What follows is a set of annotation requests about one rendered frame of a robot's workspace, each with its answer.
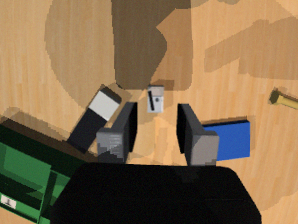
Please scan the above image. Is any green three-compartment bin rack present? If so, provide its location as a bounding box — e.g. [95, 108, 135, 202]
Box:
[0, 124, 87, 224]

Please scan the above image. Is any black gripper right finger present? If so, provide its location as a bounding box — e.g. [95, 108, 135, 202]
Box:
[176, 103, 220, 166]

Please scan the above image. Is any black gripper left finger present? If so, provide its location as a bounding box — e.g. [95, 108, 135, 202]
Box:
[96, 102, 138, 164]

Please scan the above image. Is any brass bolt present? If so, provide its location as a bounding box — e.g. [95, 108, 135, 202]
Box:
[270, 90, 298, 109]

